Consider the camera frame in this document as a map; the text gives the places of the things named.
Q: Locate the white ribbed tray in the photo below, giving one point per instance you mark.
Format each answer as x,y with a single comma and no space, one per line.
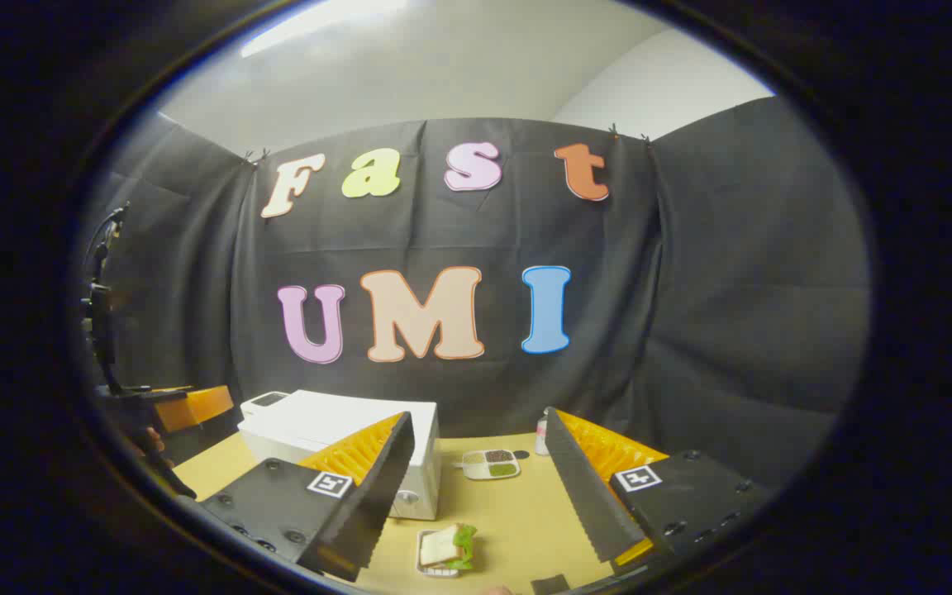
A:
436,571

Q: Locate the white divided dish with grains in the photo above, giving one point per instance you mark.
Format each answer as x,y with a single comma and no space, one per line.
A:
484,471

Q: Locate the white plastic device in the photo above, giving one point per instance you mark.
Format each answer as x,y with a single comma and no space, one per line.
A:
265,405

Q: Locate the small bottle with pink label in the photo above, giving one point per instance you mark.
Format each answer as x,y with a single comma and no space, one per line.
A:
541,442

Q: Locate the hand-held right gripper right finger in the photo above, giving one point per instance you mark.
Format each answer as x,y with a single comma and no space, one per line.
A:
583,496

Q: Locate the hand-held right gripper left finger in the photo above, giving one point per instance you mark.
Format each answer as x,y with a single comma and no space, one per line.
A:
385,496

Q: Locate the sandwich with green lettuce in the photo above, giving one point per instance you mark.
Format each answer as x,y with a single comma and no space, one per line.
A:
441,545

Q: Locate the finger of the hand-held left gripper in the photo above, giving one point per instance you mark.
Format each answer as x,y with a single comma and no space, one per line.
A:
199,406

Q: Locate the small black block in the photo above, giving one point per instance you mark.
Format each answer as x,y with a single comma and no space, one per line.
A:
550,585

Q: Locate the white microwave oven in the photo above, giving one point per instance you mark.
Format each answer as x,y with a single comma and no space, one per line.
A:
319,421

